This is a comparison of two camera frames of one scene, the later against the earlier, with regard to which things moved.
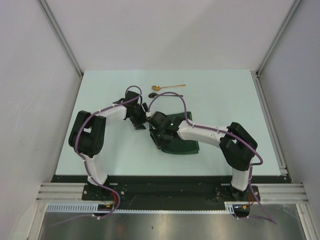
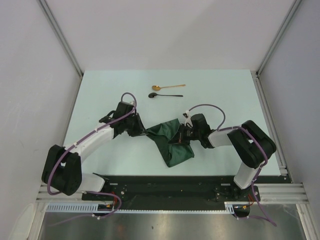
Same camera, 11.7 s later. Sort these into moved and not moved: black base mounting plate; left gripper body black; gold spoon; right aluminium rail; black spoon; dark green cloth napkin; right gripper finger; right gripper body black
Moved: dark green cloth napkin; right gripper finger; right gripper body black; left gripper body black
Not moved: black base mounting plate; black spoon; right aluminium rail; gold spoon
